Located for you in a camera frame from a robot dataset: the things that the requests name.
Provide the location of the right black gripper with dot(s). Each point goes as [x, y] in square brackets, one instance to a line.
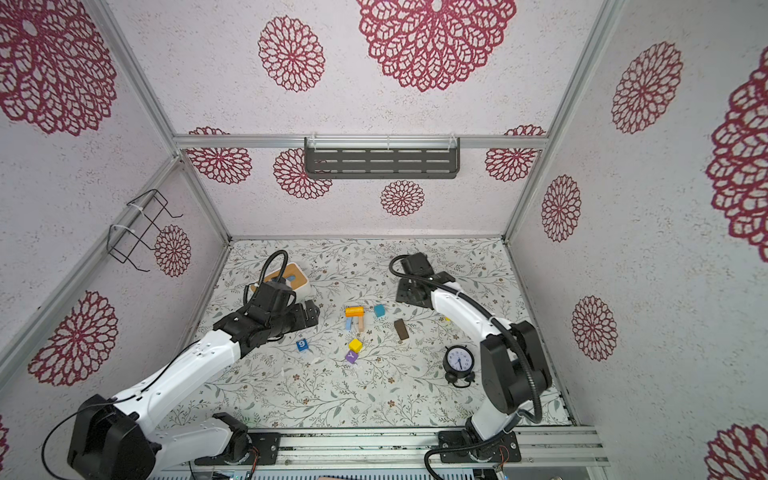
[401, 291]

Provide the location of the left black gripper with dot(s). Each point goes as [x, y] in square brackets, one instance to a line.
[302, 320]

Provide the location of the dark brown plank block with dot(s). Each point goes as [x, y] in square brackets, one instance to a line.
[401, 329]

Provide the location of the orange wooden cylinder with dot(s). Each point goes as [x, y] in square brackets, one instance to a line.
[355, 311]

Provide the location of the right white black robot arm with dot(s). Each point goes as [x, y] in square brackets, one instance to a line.
[514, 372]

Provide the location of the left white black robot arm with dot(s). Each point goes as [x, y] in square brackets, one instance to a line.
[118, 438]

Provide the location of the white wooden-lid tissue box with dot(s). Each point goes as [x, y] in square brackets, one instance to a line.
[288, 279]

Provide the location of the yellow wooden cube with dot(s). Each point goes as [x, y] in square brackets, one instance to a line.
[355, 345]

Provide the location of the black alarm clock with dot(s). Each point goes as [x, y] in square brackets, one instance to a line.
[458, 364]

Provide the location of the purple letter Y cube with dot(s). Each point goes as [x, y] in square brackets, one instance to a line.
[351, 357]

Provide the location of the grey wall shelf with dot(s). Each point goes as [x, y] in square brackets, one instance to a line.
[388, 159]

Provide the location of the black wire wall rack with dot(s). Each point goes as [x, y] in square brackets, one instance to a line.
[127, 236]

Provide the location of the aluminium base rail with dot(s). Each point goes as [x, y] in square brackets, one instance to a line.
[401, 448]

